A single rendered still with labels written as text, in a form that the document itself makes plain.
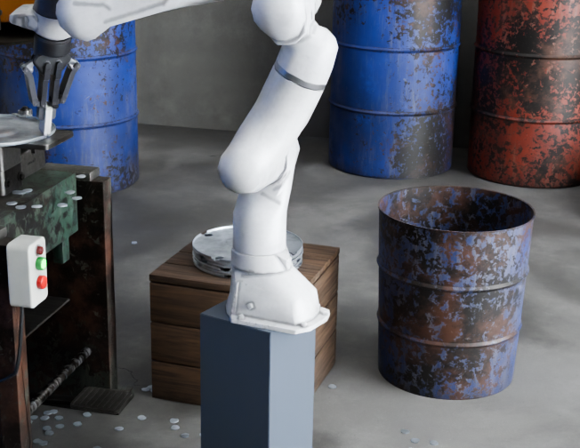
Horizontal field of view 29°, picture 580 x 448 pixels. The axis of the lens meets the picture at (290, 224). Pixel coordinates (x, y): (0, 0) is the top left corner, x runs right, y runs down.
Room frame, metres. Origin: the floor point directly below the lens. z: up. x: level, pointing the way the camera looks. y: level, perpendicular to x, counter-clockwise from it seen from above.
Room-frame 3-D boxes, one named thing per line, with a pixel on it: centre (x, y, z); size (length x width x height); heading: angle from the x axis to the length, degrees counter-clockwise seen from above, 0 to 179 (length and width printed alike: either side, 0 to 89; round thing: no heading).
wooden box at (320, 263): (2.78, 0.11, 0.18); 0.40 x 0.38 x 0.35; 72
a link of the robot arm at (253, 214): (2.24, 0.05, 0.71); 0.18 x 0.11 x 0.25; 160
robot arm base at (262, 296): (2.18, 0.03, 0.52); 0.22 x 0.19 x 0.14; 58
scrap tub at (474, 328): (2.87, -0.45, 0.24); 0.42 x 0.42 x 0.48
